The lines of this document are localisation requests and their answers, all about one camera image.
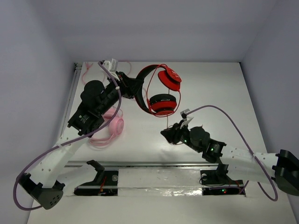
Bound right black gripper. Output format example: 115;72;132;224
161;119;202;153

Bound red headphone cable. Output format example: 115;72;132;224
146;64;185;145

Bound red and black headphones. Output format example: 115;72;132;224
136;63;182;117

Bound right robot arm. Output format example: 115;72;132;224
161;123;299;196

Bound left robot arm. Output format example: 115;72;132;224
13;71;144;211

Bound pink headphones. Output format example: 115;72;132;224
89;109;124;147

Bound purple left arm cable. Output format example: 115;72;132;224
13;62;122;210

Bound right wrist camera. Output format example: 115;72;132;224
180;109;193;129

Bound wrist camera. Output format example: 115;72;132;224
180;109;193;129
98;58;119;74

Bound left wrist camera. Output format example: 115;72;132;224
98;58;119;74

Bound vertical side rail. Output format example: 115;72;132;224
57;63;82;139

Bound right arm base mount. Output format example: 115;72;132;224
199;164;246;196

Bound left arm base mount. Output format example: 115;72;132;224
74;160;119;196

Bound aluminium rail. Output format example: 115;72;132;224
65;161;225;168

